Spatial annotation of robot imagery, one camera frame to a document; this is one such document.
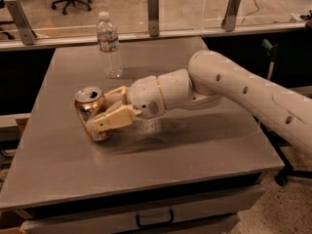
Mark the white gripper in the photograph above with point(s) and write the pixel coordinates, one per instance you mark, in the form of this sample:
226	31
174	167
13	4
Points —
144	97

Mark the orange soda can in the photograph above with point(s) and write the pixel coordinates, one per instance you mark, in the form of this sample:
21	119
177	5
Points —
89	102

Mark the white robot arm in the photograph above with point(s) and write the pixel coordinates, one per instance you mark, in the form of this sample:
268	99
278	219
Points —
208	76

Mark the clear plastic water bottle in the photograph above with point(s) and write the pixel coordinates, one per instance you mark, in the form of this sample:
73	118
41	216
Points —
108	43

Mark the middle metal bracket post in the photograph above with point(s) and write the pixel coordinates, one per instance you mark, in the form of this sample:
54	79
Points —
153	17

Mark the metal bracket post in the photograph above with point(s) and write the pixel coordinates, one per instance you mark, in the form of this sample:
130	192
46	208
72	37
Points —
26	34
229	21
153	17

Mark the left metal bracket post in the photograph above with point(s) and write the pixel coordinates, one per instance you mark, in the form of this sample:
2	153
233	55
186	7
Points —
26	34

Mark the metal window rail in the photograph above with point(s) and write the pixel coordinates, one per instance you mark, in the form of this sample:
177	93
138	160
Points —
72	41

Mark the right metal bracket post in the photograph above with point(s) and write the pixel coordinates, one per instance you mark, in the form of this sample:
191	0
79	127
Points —
229	21

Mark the grey drawer with black handle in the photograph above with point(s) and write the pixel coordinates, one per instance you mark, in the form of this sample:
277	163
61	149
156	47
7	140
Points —
207	213

